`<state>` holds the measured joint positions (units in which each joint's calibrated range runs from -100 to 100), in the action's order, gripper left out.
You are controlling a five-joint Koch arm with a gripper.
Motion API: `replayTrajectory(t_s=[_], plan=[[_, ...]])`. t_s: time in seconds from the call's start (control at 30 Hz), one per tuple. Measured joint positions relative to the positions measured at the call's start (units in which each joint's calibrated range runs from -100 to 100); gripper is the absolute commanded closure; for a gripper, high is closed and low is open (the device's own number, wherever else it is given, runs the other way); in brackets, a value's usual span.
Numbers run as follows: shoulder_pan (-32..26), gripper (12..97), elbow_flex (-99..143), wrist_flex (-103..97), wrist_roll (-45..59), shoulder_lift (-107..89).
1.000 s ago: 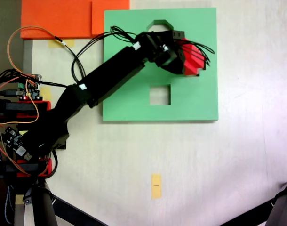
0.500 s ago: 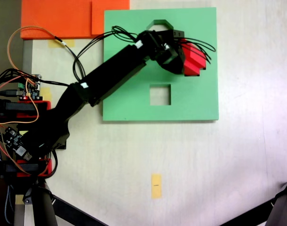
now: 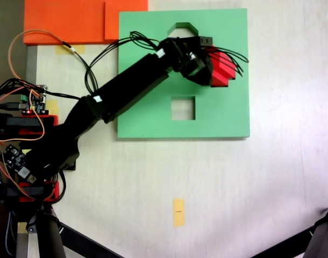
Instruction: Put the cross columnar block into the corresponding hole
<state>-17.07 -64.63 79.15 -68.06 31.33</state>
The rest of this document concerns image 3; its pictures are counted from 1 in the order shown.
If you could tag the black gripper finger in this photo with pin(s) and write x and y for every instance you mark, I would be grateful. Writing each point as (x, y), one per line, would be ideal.
(203, 82)
(205, 41)

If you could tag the red cross columnar block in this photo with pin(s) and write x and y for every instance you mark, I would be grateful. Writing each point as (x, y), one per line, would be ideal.
(221, 70)

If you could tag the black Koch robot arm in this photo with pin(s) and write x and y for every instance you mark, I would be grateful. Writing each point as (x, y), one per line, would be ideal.
(131, 80)

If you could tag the green shape hole board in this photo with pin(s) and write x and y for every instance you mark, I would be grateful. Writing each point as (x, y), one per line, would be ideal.
(220, 113)

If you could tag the orange flat block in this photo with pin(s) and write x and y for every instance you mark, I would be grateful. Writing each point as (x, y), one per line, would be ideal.
(64, 21)

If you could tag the wide yellow tape piece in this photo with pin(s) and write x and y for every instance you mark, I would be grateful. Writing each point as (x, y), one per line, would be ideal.
(80, 49)

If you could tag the long yellow tape marker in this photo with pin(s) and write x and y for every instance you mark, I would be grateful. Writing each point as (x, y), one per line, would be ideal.
(178, 212)

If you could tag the small yellow tape piece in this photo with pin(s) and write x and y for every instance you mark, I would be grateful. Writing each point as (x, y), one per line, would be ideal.
(53, 107)

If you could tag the green circuit board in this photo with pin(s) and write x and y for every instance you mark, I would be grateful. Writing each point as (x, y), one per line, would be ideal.
(36, 98)

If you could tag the thin black tripod strut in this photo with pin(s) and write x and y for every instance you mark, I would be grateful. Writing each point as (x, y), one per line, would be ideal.
(94, 244)
(285, 244)

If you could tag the black circuit board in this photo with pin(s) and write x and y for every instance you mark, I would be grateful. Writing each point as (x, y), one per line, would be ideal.
(17, 161)

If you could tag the thick black tripod leg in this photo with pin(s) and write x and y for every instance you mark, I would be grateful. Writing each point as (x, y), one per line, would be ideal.
(48, 239)

